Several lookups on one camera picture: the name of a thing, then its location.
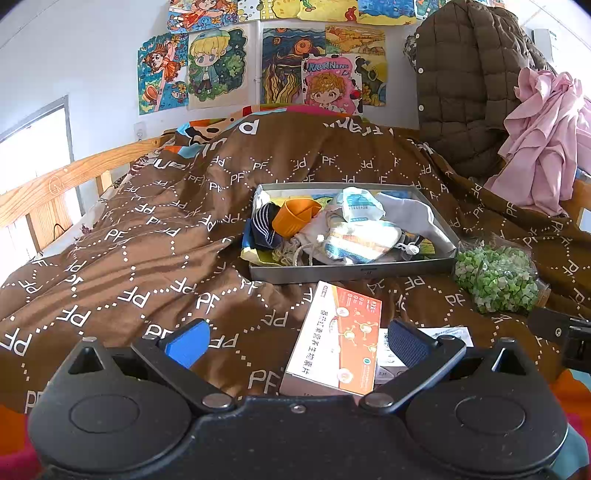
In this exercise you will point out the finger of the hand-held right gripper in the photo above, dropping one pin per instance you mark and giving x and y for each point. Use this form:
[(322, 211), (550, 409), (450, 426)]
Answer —
[(565, 337)]

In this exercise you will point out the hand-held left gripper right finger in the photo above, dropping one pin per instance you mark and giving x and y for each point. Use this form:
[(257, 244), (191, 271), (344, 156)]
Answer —
[(408, 345)]

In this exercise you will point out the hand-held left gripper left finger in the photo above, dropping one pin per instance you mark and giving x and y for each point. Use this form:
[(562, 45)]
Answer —
[(187, 345)]

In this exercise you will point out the grey tray with cartoon picture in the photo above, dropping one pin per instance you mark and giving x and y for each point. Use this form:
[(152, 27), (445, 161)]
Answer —
[(351, 272)]

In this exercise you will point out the yellow striped sock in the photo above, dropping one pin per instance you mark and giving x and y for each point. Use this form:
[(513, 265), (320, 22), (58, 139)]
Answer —
[(360, 242)]

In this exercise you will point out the navy striped sock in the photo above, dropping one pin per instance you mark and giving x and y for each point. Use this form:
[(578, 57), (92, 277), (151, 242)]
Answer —
[(263, 226)]

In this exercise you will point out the orange cup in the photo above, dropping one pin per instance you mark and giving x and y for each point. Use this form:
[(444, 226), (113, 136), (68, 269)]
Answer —
[(293, 217)]

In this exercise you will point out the white printed carton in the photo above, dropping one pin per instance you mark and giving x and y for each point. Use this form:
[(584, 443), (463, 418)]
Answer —
[(382, 344)]

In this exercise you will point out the orange and white medicine box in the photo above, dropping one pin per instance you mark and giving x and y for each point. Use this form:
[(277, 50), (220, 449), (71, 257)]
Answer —
[(332, 337)]

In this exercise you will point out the bag of green cubes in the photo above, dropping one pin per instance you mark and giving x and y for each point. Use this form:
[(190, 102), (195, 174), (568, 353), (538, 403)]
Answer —
[(494, 277)]

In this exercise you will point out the brown printed blanket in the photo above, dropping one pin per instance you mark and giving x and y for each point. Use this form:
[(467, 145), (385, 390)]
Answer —
[(138, 230)]

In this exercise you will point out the pink cloth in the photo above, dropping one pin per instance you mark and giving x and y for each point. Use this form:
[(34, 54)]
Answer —
[(545, 138)]

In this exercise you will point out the window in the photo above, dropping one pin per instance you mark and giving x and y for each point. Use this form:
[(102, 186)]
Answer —
[(32, 143)]

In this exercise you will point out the brown quilted jacket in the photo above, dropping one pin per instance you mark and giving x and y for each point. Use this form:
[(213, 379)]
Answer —
[(461, 92)]

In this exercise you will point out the blue poster with orange-haired figure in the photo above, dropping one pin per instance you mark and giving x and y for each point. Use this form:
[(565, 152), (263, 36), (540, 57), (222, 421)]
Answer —
[(161, 78)]

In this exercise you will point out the pink poster with curly-haired figure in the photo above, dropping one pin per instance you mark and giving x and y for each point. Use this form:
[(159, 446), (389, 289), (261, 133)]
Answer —
[(330, 87)]

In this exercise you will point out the green poster with blond figure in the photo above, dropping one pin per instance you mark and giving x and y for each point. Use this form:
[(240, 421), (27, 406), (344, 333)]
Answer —
[(217, 64)]

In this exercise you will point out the poster with red-haired figure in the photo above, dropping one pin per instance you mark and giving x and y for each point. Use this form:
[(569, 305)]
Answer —
[(203, 14)]

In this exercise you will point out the wooden bed frame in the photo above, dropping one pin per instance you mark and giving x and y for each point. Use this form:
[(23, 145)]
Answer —
[(581, 198)]

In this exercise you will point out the wooden bed rail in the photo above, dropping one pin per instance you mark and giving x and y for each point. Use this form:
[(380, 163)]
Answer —
[(69, 175)]

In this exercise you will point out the white wall socket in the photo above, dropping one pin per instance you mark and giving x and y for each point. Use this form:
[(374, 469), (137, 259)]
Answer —
[(140, 131)]

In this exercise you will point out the white wall box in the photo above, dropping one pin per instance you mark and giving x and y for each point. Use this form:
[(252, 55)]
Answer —
[(542, 44)]

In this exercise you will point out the swirly seaweed wall poster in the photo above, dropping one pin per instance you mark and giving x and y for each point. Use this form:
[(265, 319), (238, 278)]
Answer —
[(286, 64)]

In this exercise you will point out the yellow field wall poster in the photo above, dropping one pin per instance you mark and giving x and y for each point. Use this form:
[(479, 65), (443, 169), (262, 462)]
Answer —
[(364, 46)]

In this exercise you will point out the blue sea wall poster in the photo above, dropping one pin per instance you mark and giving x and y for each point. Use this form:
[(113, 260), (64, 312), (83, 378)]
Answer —
[(385, 9)]

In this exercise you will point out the yellow beach wall poster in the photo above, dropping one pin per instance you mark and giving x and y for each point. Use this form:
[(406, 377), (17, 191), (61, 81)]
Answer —
[(309, 9)]

